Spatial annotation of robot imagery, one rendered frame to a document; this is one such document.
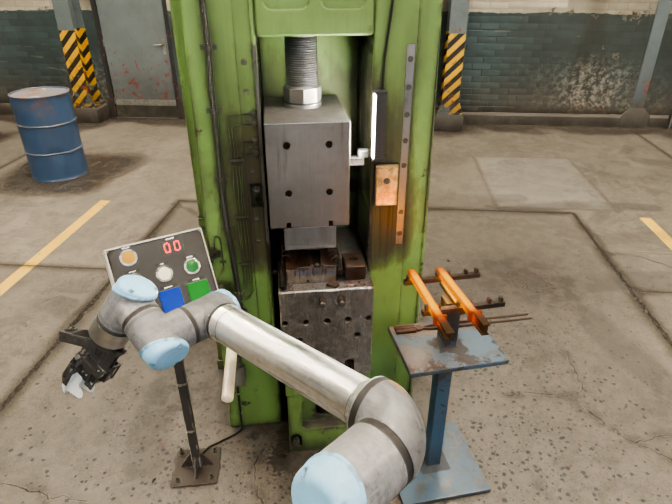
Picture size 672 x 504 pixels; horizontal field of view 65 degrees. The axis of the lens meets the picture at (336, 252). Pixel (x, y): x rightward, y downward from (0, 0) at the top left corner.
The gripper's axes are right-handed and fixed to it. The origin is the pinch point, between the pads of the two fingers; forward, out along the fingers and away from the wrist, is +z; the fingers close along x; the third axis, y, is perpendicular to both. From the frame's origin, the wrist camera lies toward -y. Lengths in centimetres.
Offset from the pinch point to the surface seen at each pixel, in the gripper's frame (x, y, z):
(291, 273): 95, 7, -19
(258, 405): 124, 26, 60
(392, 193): 115, 16, -65
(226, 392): 68, 20, 23
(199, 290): 65, -10, -3
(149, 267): 55, -26, -3
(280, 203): 85, -10, -42
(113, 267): 47, -33, 1
